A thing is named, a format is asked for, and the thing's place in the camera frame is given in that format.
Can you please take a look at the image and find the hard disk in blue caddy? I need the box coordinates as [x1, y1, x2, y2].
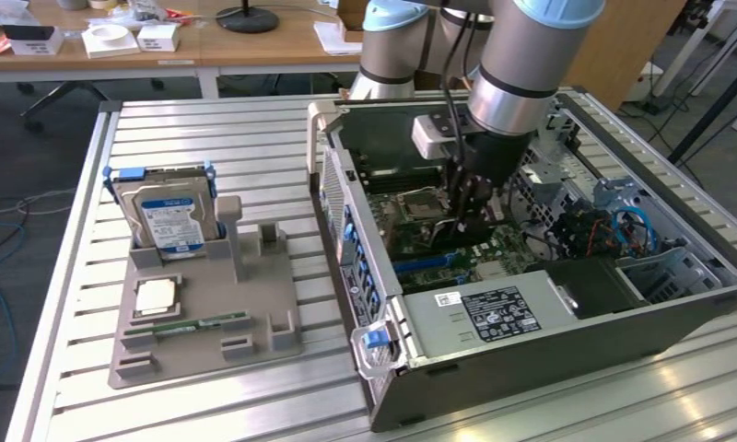
[101, 160, 218, 263]

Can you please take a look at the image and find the white paper stack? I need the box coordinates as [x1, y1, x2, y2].
[313, 21, 365, 58]

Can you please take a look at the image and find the black office chair base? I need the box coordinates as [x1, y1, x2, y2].
[15, 80, 113, 135]

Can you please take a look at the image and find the open grey PC case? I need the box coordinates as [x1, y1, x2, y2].
[305, 87, 737, 434]

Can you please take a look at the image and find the white box with tape roll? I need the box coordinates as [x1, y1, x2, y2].
[79, 24, 142, 60]

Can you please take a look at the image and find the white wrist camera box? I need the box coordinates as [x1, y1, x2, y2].
[410, 113, 469, 158]

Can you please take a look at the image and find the CPU chip with metal lid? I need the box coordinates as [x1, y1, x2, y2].
[133, 279, 178, 318]

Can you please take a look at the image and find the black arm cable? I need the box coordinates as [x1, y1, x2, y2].
[437, 8, 497, 160]

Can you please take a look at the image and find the blue data wire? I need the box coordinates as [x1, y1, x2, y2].
[610, 204, 659, 260]

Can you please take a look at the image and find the green motherboard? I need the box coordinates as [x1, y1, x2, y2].
[359, 156, 549, 297]

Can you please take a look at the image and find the green RAM stick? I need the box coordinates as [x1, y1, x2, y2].
[125, 313, 247, 337]

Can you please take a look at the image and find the silver disk bay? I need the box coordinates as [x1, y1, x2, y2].
[613, 247, 725, 306]

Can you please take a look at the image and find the small white labelled box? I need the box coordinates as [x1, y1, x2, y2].
[134, 23, 181, 52]

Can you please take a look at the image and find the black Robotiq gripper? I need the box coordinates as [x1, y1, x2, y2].
[447, 130, 533, 217]

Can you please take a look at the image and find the silver perforated drive cage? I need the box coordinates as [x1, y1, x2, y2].
[507, 136, 598, 223]

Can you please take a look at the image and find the CPU socket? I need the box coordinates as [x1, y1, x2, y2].
[395, 188, 453, 223]

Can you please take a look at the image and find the grey power supply unit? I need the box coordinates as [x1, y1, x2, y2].
[401, 269, 575, 358]

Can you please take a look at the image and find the small black device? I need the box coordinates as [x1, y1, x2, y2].
[3, 24, 57, 42]

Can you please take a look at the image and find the graphics card with metal bracket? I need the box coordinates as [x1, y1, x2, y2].
[383, 215, 490, 259]

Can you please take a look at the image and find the black slanted pole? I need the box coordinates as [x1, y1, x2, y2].
[666, 54, 737, 165]

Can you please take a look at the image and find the black lamp base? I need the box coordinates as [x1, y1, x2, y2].
[213, 0, 281, 34]

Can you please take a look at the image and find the wooden desk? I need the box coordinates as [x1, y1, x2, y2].
[0, 0, 537, 100]

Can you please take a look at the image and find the red power wire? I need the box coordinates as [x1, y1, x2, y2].
[581, 216, 610, 255]

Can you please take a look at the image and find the brown cardboard box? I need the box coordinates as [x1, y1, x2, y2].
[335, 0, 370, 32]

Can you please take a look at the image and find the wooden cabinet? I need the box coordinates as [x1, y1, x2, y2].
[551, 0, 690, 112]

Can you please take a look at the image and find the grey plastic parts rack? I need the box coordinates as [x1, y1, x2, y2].
[107, 193, 305, 391]

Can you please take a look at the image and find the blue expansion slot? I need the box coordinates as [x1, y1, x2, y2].
[391, 254, 454, 274]

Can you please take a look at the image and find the white floor cable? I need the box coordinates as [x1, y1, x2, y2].
[0, 185, 75, 215]

